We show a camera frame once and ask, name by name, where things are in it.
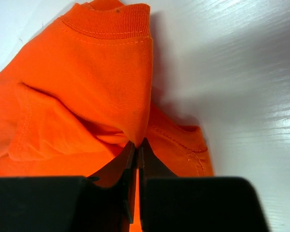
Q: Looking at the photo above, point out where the orange t-shirt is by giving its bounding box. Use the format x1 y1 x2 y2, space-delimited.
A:
0 0 214 232

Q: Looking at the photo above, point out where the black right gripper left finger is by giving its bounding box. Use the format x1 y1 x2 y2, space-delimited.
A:
0 142 136 232

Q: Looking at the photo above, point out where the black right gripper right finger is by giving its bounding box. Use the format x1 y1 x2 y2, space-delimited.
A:
138 139 268 232

